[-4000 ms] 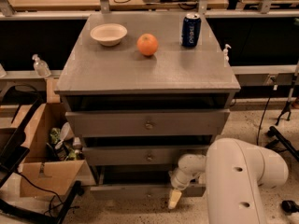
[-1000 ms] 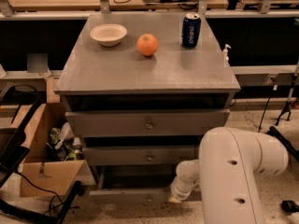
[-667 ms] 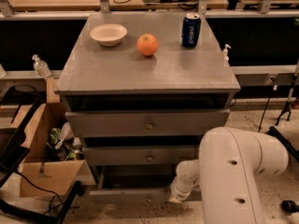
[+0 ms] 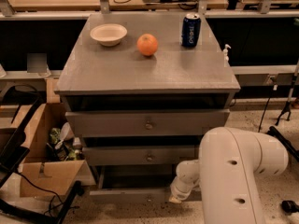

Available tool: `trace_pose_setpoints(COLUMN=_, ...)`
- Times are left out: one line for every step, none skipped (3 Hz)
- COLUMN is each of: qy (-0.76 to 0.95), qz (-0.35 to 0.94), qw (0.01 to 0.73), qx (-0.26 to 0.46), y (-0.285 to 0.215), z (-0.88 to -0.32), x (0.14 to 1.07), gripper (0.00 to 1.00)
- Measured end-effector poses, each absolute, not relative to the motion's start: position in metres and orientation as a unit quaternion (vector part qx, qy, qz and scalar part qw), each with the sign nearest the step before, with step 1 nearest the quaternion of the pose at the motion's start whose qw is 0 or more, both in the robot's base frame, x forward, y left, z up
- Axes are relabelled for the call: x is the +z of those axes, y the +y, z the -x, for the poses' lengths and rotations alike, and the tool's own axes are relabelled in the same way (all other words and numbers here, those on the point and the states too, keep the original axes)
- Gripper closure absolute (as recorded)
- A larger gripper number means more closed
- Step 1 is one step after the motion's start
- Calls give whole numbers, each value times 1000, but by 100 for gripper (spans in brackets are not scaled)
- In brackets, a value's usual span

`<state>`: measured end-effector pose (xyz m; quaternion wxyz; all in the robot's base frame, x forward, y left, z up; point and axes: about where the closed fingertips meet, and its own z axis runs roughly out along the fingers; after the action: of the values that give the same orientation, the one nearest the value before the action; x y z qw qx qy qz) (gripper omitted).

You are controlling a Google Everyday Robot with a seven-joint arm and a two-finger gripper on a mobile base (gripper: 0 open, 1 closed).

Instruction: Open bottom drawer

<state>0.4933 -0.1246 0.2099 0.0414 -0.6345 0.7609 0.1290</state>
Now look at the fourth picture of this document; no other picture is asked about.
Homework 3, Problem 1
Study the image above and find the grey middle drawer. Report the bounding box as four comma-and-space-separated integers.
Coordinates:
83, 145, 198, 166

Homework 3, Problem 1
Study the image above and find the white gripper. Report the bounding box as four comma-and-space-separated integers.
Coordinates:
169, 160, 200, 203

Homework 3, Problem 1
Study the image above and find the grey bottom drawer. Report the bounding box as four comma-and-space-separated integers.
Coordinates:
89, 164, 204, 204

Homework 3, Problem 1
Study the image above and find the grey drawer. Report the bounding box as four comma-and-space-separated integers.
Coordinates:
89, 164, 204, 204
83, 145, 198, 166
66, 109, 230, 137

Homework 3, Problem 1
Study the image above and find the small white pump bottle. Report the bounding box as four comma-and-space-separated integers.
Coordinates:
222, 44, 231, 62

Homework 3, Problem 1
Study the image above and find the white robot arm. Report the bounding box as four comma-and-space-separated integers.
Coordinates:
169, 127, 289, 224

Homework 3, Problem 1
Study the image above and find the black stand frame left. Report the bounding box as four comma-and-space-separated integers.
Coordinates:
0, 84, 84, 224

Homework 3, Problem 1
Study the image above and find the black tripod stand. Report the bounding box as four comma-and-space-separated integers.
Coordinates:
275, 61, 299, 126

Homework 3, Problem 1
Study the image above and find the grey wooden drawer cabinet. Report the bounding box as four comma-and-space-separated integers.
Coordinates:
54, 11, 241, 189

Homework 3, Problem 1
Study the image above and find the orange fruit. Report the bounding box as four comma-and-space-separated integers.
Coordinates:
137, 34, 158, 56

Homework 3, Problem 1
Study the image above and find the black floor cable right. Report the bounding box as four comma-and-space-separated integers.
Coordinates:
257, 82, 278, 133

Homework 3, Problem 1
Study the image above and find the clear sanitizer bottle left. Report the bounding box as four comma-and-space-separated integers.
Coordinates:
37, 67, 51, 78

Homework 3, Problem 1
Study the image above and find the grey top drawer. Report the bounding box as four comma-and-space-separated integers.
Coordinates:
66, 109, 230, 137

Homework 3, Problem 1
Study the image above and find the black caster wheel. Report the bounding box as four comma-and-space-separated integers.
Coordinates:
281, 201, 299, 214

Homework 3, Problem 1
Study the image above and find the white paper bowl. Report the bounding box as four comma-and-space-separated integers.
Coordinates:
90, 23, 127, 47

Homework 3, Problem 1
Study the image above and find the open cardboard box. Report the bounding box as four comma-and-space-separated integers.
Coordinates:
20, 104, 95, 197

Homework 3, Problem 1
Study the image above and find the blue pepsi can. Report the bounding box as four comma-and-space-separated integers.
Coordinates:
181, 13, 201, 48

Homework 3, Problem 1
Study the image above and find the black stand leg right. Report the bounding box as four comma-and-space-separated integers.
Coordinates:
267, 126, 299, 162

